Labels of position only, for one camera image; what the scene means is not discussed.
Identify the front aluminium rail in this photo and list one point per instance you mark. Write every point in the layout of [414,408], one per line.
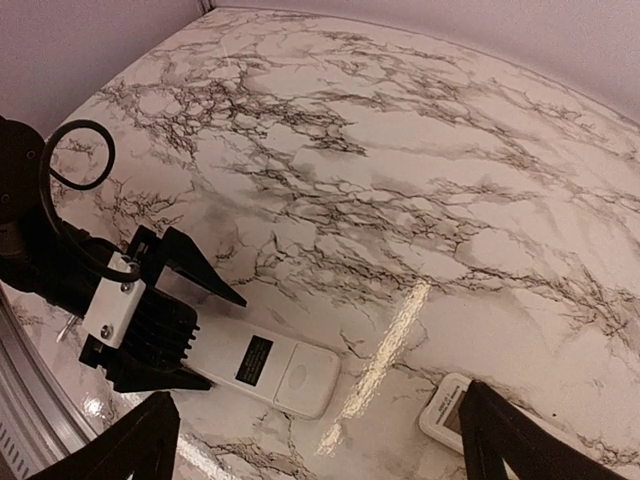
[39,424]

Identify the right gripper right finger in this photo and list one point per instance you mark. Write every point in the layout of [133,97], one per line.
[497,436]

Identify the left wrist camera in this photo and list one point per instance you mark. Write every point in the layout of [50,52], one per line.
[136,320]

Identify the clear handle screwdriver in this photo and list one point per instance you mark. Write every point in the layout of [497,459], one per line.
[70,322]

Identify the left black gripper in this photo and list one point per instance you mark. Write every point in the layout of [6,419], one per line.
[33,261]

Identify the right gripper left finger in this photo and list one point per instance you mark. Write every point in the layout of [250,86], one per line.
[141,445]

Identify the small white AC remote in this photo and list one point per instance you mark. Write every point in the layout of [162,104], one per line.
[439,419]

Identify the white remote control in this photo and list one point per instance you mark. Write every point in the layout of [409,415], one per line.
[291,375]

